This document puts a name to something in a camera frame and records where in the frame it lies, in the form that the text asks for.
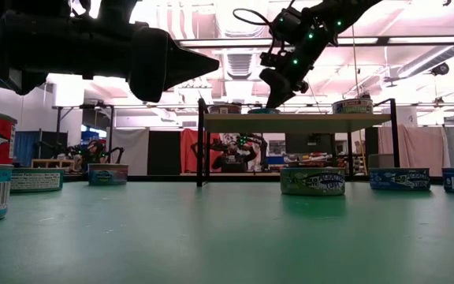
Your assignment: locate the black wall panel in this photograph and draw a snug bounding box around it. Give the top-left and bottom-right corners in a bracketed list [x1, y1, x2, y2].
[147, 129, 180, 175]

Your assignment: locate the black ceiling spotlight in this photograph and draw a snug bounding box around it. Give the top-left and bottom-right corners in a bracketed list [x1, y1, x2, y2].
[430, 62, 451, 77]

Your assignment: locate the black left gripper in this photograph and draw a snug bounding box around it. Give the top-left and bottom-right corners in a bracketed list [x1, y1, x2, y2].
[17, 15, 220, 103]

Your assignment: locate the wooden shelf with black legs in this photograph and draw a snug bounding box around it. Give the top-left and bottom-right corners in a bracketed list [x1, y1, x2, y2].
[196, 97, 400, 187]

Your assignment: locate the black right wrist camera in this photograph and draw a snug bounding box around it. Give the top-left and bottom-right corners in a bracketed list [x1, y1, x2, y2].
[259, 50, 288, 69]

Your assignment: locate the small teal can gold lid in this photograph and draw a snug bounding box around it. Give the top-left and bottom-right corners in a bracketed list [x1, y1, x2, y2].
[87, 163, 130, 187]

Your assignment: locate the red hanging banner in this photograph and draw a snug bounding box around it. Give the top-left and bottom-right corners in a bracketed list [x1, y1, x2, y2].
[179, 128, 224, 174]

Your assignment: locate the large teal can gold lid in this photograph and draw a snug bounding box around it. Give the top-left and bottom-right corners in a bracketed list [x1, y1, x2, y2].
[247, 107, 281, 115]

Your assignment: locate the red label gold-lid can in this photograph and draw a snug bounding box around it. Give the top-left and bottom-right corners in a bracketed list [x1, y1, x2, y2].
[208, 103, 243, 115]

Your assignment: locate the white hanging curtain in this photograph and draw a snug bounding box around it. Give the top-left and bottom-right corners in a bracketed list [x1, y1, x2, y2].
[110, 126, 149, 175]

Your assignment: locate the green label tuna can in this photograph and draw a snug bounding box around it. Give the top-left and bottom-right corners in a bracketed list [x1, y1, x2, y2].
[331, 98, 374, 115]
[280, 166, 347, 197]

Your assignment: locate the black background rig frame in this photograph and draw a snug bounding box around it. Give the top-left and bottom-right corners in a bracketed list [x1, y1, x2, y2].
[53, 104, 116, 174]

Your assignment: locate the beige hanging cloth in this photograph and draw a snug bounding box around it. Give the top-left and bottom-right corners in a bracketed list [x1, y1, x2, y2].
[377, 125, 451, 178]

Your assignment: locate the green table mat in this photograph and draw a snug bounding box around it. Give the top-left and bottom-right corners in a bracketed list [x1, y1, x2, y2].
[0, 179, 454, 284]

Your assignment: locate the white and red poster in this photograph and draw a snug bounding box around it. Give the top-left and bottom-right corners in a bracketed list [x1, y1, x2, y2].
[221, 133, 263, 159]

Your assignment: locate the cluttered background workbench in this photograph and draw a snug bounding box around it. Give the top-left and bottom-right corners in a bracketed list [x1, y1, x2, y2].
[268, 151, 368, 177]

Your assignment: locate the wooden crate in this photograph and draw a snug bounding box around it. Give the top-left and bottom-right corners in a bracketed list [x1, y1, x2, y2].
[31, 159, 75, 170]

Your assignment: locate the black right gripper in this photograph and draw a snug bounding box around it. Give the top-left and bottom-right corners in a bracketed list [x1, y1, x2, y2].
[260, 6, 338, 108]

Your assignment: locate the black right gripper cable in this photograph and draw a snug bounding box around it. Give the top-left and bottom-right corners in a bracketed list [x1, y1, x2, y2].
[233, 7, 277, 29]

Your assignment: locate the blue hanging curtain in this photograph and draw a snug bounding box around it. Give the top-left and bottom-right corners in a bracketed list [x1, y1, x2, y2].
[13, 131, 41, 167]

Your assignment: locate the person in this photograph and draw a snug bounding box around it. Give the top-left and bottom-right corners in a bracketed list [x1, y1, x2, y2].
[210, 141, 259, 174]
[80, 140, 109, 174]

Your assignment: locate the ribbed ventilation duct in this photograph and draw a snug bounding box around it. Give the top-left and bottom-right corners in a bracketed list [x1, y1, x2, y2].
[225, 49, 258, 80]

